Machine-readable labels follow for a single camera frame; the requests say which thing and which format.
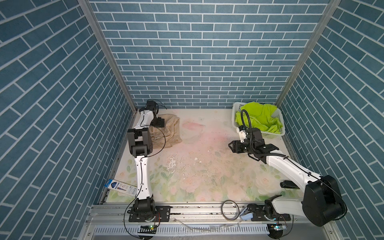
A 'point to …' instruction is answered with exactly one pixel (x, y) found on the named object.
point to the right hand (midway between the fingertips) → (232, 142)
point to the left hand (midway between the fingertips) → (155, 124)
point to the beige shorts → (169, 135)
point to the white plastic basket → (236, 107)
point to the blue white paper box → (122, 187)
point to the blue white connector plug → (247, 216)
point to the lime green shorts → (261, 117)
